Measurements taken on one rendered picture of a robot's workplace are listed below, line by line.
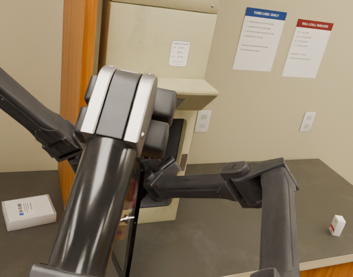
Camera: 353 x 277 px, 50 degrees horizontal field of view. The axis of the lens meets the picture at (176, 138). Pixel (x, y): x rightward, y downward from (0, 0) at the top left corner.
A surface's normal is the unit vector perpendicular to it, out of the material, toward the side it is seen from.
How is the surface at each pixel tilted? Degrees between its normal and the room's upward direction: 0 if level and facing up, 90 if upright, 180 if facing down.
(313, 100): 90
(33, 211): 0
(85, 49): 90
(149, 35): 90
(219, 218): 0
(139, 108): 44
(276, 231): 40
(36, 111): 57
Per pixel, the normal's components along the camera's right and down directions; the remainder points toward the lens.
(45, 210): 0.17, -0.88
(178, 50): 0.34, 0.47
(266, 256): -0.58, -0.77
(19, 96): 0.90, -0.29
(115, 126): 0.04, -0.34
